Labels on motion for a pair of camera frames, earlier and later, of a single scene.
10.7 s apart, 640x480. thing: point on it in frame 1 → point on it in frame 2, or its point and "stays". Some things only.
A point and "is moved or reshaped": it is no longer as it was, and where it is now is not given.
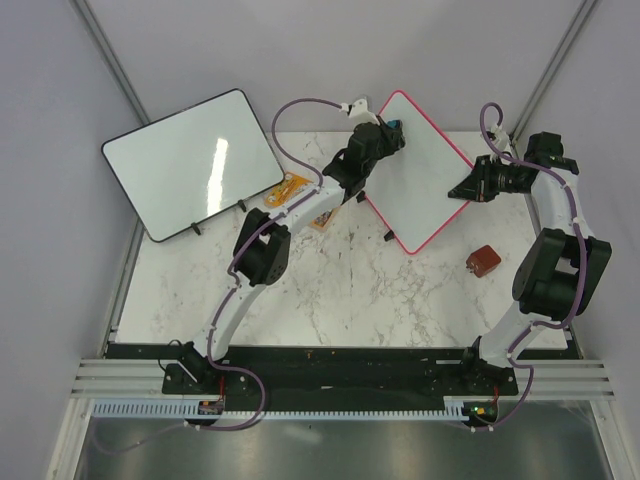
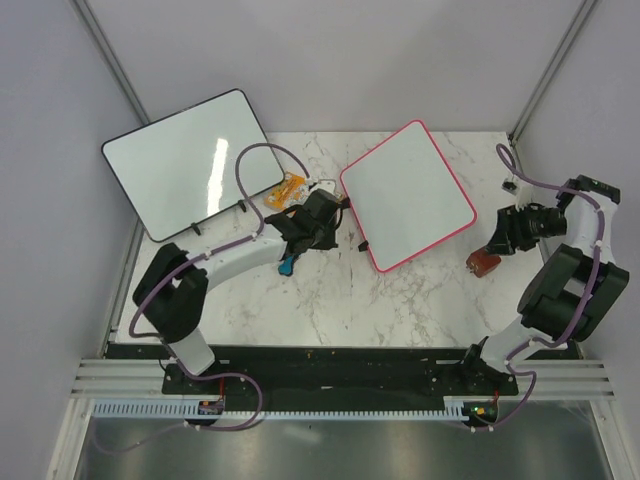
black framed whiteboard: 191,164 stays
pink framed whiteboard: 409,187 is moved or reshaped
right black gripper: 475,187 → 509,234
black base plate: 341,371 stays
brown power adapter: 482,261 stays
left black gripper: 391,137 → 328,242
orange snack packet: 290,184 stays
